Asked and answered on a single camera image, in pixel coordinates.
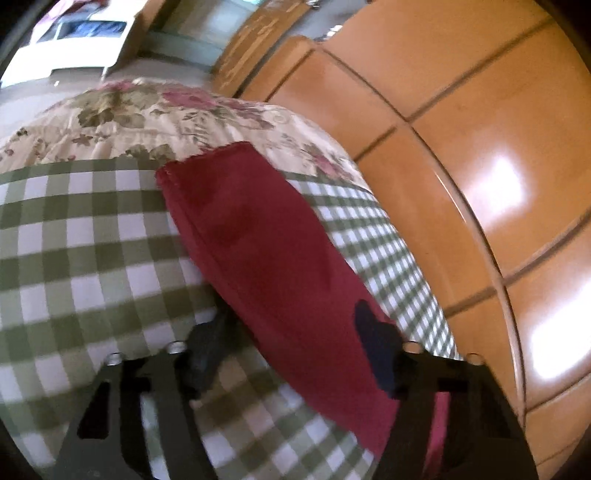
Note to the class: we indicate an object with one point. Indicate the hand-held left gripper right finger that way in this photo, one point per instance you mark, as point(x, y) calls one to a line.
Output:
point(375, 339)

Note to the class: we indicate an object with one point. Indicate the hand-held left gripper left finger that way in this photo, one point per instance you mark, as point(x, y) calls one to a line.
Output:
point(207, 353)

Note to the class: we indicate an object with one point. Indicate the red cloth garment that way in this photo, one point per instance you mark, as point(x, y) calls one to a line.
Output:
point(272, 249)

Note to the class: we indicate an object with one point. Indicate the green checked bed sheet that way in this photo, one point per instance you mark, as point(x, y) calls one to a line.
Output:
point(83, 258)

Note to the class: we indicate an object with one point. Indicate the floral quilt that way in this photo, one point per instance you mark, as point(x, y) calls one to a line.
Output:
point(138, 115)

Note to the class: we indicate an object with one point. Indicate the wooden door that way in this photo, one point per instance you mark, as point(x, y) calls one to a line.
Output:
point(251, 44)

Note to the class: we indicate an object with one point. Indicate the white cabinet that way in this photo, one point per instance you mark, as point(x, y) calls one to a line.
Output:
point(69, 41)

